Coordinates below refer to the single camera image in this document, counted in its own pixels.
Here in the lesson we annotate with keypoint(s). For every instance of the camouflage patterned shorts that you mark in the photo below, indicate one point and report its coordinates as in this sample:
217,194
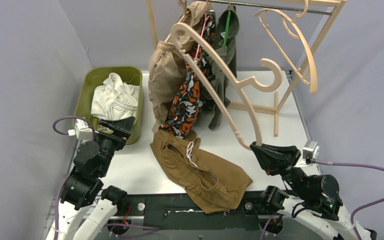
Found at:
187,103

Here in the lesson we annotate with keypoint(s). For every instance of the brown shorts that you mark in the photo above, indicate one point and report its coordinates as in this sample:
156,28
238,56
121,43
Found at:
213,183

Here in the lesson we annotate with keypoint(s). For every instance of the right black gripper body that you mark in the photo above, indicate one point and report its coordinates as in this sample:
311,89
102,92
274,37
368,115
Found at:
281,164

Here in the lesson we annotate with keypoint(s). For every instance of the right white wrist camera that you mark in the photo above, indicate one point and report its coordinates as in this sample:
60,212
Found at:
309,155

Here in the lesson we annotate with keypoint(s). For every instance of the wooden clothes rack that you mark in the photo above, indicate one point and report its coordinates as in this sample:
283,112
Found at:
331,8

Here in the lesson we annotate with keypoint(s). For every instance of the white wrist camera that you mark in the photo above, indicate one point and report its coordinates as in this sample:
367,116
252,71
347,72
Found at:
82,131
309,155

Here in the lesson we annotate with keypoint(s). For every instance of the green hanger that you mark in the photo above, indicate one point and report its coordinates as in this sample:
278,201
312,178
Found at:
227,26

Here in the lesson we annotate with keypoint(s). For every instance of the beige shorts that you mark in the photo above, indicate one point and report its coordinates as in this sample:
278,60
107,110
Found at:
167,71

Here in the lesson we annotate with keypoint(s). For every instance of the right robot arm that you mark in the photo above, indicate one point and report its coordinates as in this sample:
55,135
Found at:
319,206

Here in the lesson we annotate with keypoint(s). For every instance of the olive green plastic basket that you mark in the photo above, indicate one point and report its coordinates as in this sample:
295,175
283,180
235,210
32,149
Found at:
130,75

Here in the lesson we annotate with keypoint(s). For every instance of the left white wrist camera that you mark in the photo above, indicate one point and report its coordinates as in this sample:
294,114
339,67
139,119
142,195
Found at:
82,131

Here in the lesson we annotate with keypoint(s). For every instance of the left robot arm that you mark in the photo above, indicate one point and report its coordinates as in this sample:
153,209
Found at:
82,205

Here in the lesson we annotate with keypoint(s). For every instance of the pink hanger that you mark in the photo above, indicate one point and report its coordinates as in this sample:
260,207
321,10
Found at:
202,30

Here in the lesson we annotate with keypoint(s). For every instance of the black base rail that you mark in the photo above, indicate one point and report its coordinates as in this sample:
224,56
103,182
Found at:
179,212

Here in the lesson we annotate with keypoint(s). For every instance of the dark green shorts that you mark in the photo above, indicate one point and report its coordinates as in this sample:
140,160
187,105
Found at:
228,54

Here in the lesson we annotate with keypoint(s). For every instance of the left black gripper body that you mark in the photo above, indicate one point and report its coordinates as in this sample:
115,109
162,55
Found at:
114,131

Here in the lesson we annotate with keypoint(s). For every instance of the white shorts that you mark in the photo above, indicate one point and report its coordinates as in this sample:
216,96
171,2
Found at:
115,99

